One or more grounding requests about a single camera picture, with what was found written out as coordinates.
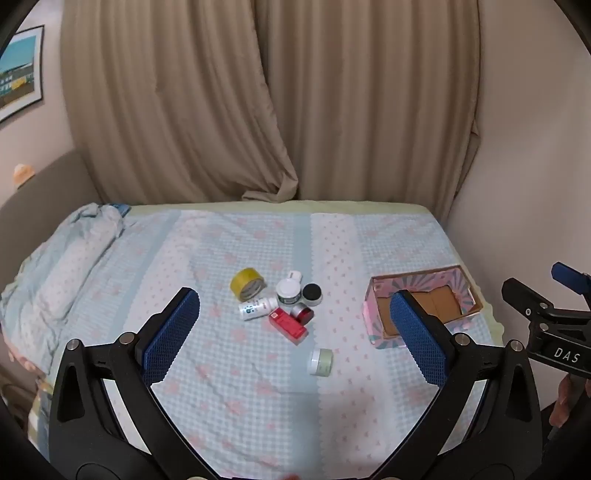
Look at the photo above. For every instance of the white bottle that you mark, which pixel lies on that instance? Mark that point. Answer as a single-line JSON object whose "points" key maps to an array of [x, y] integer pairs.
{"points": [[258, 308]]}

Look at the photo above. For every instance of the patterned cardboard box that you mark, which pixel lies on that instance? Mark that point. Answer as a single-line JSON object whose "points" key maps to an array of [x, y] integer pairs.
{"points": [[443, 302]]}

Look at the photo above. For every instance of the small peach figure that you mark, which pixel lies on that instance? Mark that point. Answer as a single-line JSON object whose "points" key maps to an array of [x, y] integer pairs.
{"points": [[23, 174]]}

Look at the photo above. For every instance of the white earbuds case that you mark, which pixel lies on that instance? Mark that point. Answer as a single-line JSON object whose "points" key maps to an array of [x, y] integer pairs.
{"points": [[294, 276]]}

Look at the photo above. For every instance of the white jar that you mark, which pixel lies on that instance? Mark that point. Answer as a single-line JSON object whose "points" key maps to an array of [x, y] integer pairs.
{"points": [[288, 288]]}

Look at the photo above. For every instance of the beige curtain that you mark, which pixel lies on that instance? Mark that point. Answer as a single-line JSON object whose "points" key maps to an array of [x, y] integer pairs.
{"points": [[369, 101], [161, 101]]}

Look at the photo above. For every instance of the red box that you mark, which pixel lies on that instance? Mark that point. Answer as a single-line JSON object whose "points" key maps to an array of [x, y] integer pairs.
{"points": [[286, 325]]}

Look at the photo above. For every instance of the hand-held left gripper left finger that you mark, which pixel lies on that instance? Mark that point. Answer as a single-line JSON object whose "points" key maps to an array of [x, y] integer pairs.
{"points": [[171, 332]]}

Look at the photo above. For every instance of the red jar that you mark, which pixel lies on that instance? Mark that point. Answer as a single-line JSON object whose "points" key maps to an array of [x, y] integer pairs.
{"points": [[304, 314]]}

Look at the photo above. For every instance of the pale green jar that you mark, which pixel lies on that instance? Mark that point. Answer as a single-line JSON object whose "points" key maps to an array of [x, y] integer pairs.
{"points": [[323, 362]]}

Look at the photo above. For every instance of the person's right hand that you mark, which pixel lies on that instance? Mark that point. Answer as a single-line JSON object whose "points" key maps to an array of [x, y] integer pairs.
{"points": [[563, 399]]}

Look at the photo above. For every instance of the grey headboard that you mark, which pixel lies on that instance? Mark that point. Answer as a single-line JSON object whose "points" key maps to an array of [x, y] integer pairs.
{"points": [[46, 194]]}

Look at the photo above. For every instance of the framed wall picture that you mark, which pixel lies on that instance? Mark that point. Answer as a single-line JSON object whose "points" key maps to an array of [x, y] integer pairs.
{"points": [[18, 74]]}

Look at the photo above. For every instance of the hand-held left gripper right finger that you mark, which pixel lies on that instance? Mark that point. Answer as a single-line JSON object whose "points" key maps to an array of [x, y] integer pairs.
{"points": [[418, 337]]}

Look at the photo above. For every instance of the black lid jar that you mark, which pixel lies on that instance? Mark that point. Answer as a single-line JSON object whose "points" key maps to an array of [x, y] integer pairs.
{"points": [[311, 292]]}

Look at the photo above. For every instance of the yellow tape roll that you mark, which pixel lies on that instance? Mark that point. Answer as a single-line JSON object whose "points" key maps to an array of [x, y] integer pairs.
{"points": [[240, 281]]}

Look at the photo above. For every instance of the crumpled light blue blanket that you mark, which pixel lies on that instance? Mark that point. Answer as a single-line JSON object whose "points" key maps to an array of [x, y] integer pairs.
{"points": [[69, 258]]}

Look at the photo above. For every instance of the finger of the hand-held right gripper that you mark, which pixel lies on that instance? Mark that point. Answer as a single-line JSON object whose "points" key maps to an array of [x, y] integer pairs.
{"points": [[521, 295], [570, 278]]}

